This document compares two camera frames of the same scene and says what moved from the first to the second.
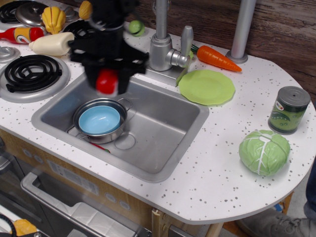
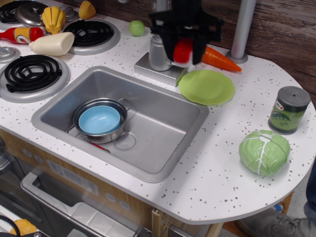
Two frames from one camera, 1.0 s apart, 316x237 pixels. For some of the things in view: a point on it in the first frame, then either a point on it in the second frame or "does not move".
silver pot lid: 30,14 does not move
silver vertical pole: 239,53 does not move
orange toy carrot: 208,55 does not move
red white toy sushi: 106,83 → 182,52
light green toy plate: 206,87 does not move
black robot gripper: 106,48 → 186,18
